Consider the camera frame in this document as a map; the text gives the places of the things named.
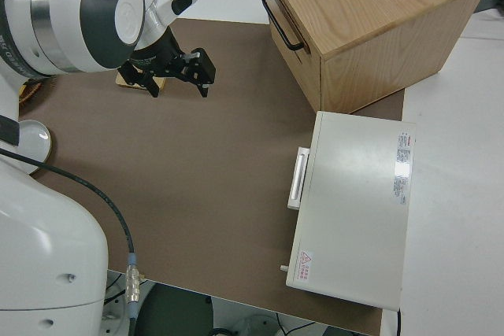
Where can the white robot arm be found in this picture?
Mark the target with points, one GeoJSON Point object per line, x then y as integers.
{"type": "Point", "coordinates": [47, 218]}

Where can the white toaster oven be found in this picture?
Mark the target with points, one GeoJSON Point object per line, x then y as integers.
{"type": "Point", "coordinates": [354, 210]}

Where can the gray plate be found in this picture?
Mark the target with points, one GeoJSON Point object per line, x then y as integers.
{"type": "Point", "coordinates": [37, 143]}

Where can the wooden mug rack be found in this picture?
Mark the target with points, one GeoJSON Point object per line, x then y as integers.
{"type": "Point", "coordinates": [160, 84]}

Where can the round wicker basket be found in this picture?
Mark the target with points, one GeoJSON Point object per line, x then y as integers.
{"type": "Point", "coordinates": [30, 92]}

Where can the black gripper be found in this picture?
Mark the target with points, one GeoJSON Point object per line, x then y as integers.
{"type": "Point", "coordinates": [157, 56]}

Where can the brown table mat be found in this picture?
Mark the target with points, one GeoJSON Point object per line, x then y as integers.
{"type": "Point", "coordinates": [197, 163]}

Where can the dark round base plate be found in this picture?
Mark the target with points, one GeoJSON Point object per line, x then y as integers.
{"type": "Point", "coordinates": [177, 312]}

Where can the wooden drawer box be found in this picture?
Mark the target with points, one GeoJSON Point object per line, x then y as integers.
{"type": "Point", "coordinates": [374, 9]}

